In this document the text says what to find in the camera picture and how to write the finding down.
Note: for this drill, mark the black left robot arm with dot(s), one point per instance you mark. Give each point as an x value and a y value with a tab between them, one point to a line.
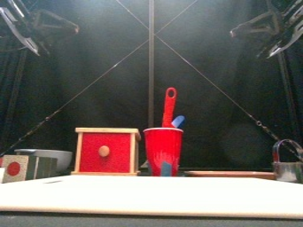
55	23

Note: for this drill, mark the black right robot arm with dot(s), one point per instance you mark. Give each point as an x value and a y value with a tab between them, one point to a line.
253	25

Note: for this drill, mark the white cutting board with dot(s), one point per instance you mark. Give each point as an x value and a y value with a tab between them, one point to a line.
158	195

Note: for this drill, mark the red wooden drawer box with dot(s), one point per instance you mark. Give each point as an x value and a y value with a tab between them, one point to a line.
105	139

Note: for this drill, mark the grey bowl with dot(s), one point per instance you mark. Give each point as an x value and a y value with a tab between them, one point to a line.
55	156

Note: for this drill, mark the wooden cube with red dot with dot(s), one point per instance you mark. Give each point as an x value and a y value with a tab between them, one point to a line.
15	169

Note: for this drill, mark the small metal bucket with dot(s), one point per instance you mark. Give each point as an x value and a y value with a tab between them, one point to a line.
287	173

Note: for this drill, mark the red plastic cup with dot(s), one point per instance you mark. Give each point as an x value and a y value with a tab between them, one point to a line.
163	147

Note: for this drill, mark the flat brown plate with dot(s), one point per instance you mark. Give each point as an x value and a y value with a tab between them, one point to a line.
229	174

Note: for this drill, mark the black frame post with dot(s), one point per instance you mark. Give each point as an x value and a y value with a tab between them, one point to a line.
14	88
287	88

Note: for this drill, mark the grey vertical frame pole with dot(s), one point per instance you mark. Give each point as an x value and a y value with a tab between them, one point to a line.
151	74

